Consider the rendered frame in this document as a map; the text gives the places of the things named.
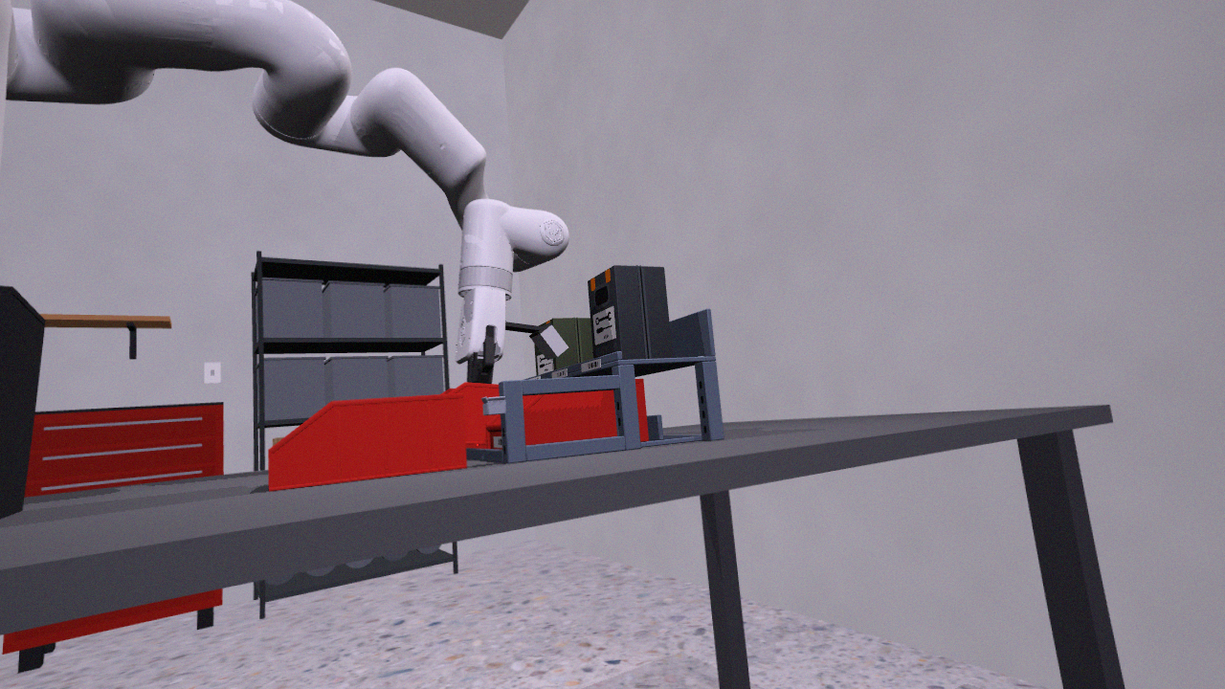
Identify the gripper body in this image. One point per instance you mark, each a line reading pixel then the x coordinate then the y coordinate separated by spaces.
pixel 482 305

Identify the dark grey tool case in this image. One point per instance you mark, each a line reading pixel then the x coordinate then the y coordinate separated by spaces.
pixel 629 313

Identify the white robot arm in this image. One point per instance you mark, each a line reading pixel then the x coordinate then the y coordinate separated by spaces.
pixel 107 51

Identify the dark green tool case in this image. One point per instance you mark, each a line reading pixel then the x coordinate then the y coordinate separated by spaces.
pixel 576 333

